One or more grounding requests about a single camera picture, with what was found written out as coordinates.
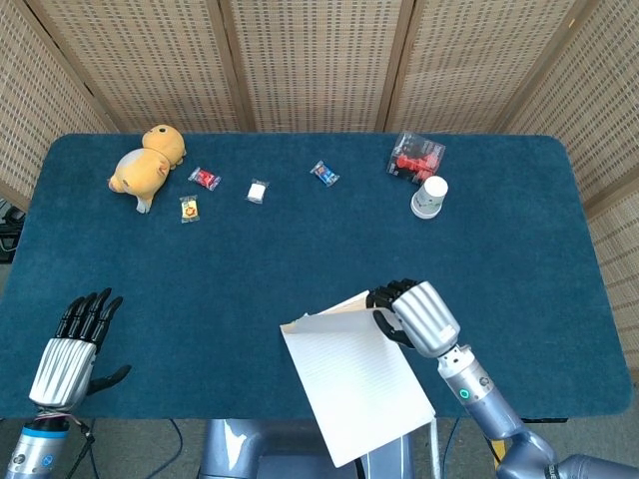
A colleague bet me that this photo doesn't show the yellow wrapped candy packet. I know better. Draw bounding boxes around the yellow wrapped candy packet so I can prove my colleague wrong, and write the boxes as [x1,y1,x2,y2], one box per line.
[179,195,202,225]

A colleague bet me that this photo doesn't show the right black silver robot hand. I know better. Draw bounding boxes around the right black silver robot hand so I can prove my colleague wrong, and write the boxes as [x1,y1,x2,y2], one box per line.
[364,277,461,359]

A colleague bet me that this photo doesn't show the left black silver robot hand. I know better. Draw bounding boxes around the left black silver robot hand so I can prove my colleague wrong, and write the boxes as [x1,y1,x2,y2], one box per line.
[28,287,133,411]

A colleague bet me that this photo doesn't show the white wrapped candy packet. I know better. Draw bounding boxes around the white wrapped candy packet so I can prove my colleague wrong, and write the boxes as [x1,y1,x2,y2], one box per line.
[245,178,271,205]

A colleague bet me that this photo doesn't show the tan cover spiral notebook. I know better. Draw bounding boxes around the tan cover spiral notebook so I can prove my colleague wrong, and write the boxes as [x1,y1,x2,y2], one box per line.
[279,288,437,469]

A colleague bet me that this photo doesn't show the clear bag red objects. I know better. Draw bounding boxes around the clear bag red objects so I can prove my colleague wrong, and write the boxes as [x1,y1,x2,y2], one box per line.
[385,130,446,186]

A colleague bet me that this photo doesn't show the dark blue table cloth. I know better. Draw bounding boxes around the dark blue table cloth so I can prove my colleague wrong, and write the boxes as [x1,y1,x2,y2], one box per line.
[0,132,634,420]

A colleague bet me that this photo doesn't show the black equipment beside table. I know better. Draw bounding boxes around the black equipment beside table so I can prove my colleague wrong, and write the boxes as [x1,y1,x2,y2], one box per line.
[0,199,26,265]

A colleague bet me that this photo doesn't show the blue wrapped candy packet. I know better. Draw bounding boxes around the blue wrapped candy packet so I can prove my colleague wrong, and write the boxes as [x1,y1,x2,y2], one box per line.
[310,159,340,188]

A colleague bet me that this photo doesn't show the woven wooden folding screen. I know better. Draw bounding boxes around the woven wooden folding screen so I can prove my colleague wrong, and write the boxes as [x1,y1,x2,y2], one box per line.
[0,0,639,390]

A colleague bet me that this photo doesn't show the yellow plush bear toy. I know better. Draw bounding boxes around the yellow plush bear toy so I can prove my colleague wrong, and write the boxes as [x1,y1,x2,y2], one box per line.
[107,124,187,215]

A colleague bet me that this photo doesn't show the black cable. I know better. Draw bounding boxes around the black cable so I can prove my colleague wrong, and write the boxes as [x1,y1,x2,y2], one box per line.
[63,417,101,479]

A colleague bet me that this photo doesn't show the red wrapped candy packet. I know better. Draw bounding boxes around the red wrapped candy packet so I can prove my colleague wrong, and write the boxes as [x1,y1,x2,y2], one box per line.
[188,166,223,192]

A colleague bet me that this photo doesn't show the white paper cup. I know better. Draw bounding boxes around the white paper cup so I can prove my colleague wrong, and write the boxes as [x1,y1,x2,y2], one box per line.
[410,175,449,221]

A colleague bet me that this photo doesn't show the blue-grey robot torso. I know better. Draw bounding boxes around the blue-grey robot torso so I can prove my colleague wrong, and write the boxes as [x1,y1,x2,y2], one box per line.
[199,417,440,479]

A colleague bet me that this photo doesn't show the blue cable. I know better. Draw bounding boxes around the blue cable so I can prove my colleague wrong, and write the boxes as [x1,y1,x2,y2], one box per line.
[167,417,187,479]

